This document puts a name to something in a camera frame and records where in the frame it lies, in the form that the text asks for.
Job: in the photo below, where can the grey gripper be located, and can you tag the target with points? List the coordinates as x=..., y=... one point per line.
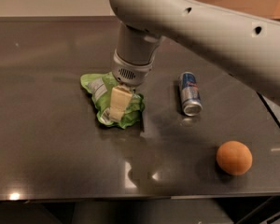
x=130, y=73

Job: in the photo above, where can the green rice chip bag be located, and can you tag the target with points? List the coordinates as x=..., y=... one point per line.
x=99, y=86

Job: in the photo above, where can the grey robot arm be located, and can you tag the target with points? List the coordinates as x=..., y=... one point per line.
x=245, y=46

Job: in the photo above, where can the blue silver energy drink can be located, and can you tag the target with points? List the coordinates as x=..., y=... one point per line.
x=189, y=94

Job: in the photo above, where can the orange fruit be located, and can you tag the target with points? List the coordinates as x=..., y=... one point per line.
x=234, y=158

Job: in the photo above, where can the grey side table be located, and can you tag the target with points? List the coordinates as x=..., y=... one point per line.
x=272, y=108

